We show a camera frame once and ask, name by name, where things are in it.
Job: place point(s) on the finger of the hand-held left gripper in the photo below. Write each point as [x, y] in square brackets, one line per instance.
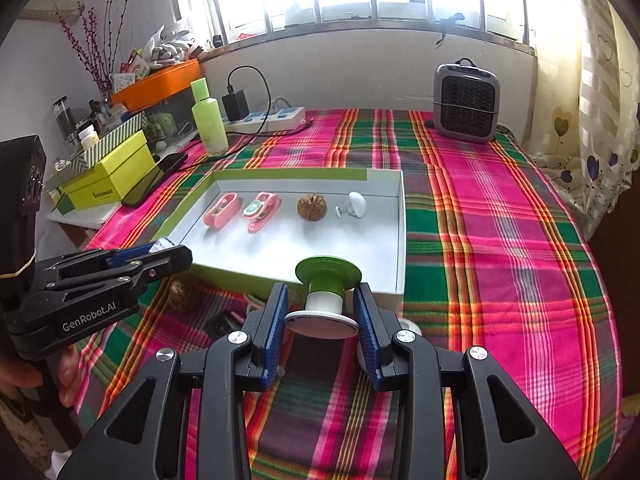
[127, 256]
[167, 262]

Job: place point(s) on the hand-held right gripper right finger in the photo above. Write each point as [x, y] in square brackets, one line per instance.
[367, 330]

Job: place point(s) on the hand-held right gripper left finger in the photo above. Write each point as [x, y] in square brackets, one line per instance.
[277, 330]

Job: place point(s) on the pitted brown walnut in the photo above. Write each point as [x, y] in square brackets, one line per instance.
[182, 295]

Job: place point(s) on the green white spool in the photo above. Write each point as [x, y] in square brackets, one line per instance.
[325, 295]

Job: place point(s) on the black handheld device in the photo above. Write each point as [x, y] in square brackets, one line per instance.
[222, 325]

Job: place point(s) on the green white cardboard box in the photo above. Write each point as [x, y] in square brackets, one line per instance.
[280, 245]

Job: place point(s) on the pink clip with mint pad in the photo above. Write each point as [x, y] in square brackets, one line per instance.
[260, 210]

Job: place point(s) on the white mushroom-shaped knob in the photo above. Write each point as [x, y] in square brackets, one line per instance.
[354, 204]

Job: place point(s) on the wrinkled brown walnut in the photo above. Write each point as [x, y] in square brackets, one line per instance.
[312, 206]

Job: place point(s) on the person's left hand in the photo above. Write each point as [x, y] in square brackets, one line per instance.
[69, 375]

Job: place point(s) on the white side table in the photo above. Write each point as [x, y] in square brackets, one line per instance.
[80, 216]

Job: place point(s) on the black smartphone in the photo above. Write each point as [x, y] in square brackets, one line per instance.
[152, 177]

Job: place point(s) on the small dark green boxes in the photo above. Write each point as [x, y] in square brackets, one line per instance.
[63, 203]

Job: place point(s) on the yellow-green cardboard box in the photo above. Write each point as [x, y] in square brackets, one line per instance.
[107, 175]

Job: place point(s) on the zigzag striped gift box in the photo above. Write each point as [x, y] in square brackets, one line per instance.
[107, 141]

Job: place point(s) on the small white pill bottle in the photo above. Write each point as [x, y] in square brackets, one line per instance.
[89, 136]

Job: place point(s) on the clear plastic storage box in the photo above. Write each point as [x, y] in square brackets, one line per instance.
[170, 115]

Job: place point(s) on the light green bottle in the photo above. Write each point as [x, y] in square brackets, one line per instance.
[209, 120]

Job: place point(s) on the dark glass jar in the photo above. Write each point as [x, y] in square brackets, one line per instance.
[65, 120]

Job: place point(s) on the pink green plaid blanket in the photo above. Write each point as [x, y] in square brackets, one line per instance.
[500, 260]

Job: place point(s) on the black charger plug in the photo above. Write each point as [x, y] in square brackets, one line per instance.
[235, 102]

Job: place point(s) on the orange plastic bin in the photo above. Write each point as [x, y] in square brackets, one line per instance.
[160, 82]

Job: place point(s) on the white blue power strip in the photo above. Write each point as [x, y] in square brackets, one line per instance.
[272, 117]

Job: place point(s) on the colourful paper cards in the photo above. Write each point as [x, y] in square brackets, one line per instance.
[132, 67]

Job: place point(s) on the pink flower branches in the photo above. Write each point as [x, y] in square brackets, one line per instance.
[95, 45]

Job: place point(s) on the white grey work gloves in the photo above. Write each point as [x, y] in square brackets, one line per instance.
[170, 42]

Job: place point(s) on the grey small space heater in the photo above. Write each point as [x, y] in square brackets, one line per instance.
[467, 105]

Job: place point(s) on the heart print curtain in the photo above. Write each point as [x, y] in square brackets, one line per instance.
[595, 110]

